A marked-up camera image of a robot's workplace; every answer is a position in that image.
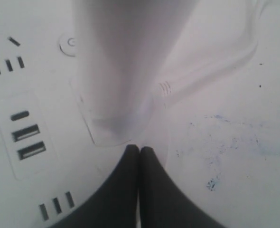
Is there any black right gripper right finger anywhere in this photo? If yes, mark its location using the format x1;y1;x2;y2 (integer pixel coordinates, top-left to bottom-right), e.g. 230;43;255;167
139;147;223;228

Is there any white desk lamp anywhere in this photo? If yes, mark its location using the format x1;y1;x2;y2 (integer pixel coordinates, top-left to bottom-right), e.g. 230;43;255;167
0;0;197;228

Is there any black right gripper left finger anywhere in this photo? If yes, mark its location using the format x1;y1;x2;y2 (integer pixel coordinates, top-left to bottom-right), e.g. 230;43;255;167
53;144;140;228

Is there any white power cable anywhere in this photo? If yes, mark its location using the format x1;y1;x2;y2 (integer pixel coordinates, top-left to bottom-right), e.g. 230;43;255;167
159;0;273;105

